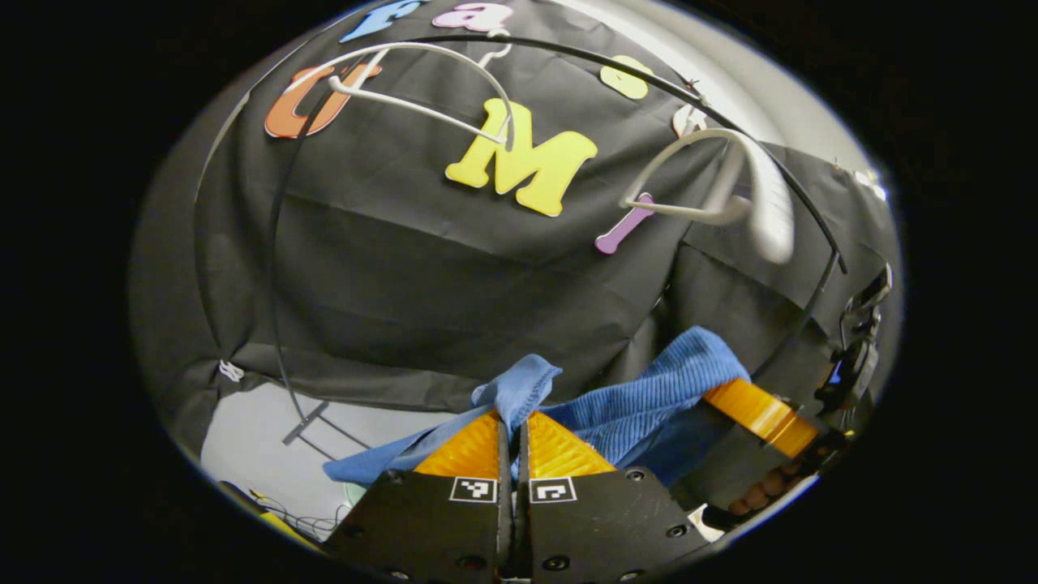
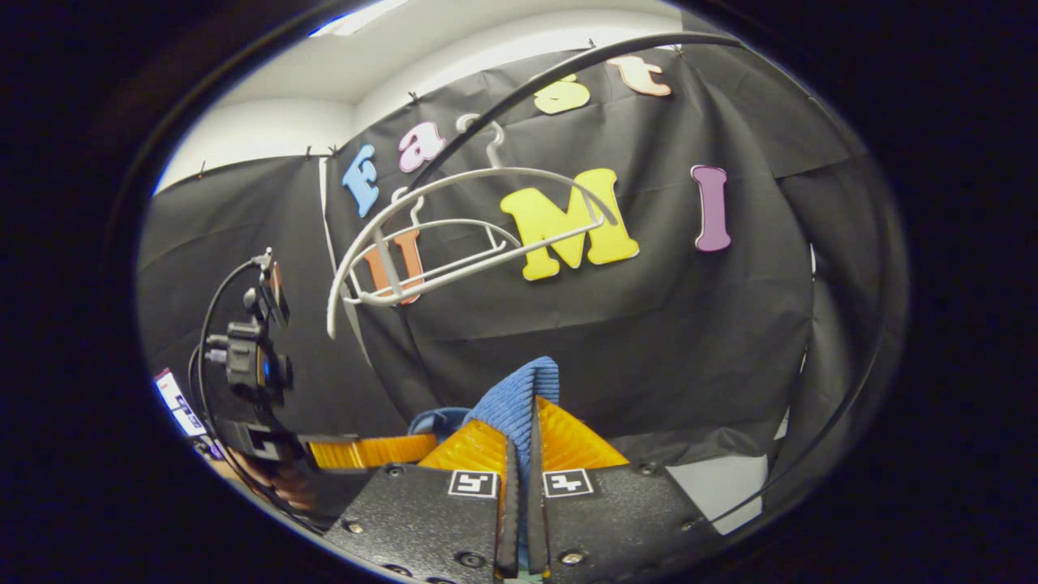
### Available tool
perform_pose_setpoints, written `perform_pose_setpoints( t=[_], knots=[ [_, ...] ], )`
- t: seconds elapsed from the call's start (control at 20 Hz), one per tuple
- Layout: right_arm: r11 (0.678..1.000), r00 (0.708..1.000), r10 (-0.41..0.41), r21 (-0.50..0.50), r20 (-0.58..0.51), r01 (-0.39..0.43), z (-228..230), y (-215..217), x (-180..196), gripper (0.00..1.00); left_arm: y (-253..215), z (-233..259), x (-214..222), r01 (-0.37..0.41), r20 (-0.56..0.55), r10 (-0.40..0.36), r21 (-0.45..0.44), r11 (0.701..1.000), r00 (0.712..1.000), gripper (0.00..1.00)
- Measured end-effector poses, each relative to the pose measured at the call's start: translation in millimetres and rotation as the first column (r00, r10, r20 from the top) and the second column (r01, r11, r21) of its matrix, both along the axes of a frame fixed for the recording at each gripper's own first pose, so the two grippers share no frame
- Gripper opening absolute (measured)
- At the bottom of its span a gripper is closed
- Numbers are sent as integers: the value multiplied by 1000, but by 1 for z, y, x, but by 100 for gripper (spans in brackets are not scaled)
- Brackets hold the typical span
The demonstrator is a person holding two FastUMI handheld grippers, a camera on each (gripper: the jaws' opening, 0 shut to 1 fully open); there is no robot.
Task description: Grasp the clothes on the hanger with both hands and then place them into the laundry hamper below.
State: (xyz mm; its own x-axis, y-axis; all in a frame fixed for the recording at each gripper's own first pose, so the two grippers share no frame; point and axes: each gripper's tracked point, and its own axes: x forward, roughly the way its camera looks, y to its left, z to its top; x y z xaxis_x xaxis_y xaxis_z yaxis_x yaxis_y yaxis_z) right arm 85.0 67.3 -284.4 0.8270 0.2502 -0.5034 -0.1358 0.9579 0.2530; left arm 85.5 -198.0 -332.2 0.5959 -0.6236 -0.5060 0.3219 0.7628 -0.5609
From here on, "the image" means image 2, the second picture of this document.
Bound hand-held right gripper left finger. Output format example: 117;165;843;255
323;419;521;584

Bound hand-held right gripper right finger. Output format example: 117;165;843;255
528;396;724;584

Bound blue corduroy shirt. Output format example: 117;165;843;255
408;355;562;569

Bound white plastic hanger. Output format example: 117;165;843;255
345;187;524;307
327;114;619;340

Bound white and blue printed board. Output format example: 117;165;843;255
152;367;210;439

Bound black backdrop cloth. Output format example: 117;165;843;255
136;36;901;520

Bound large ceiling light panel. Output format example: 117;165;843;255
307;0;410;39

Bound black cable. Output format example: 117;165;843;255
188;258;325;528

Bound black clothes rack rail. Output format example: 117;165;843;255
401;31;897;528

